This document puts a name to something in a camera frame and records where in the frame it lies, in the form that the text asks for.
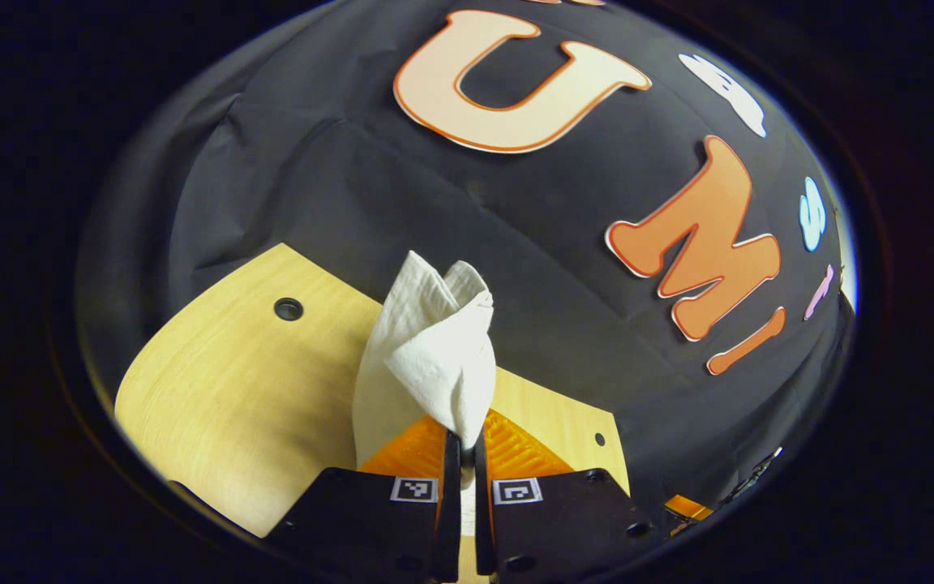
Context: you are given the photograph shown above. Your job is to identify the white jeans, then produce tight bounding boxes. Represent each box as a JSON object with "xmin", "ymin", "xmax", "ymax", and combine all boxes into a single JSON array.
[{"xmin": 351, "ymin": 250, "xmax": 498, "ymax": 536}]

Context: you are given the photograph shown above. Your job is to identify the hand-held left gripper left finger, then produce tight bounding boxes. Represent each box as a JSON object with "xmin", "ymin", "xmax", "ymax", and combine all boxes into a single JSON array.
[{"xmin": 266, "ymin": 416, "xmax": 461, "ymax": 583}]

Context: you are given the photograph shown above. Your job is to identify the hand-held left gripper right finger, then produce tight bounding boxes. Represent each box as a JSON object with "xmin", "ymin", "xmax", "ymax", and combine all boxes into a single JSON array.
[{"xmin": 475, "ymin": 408, "xmax": 658, "ymax": 581}]

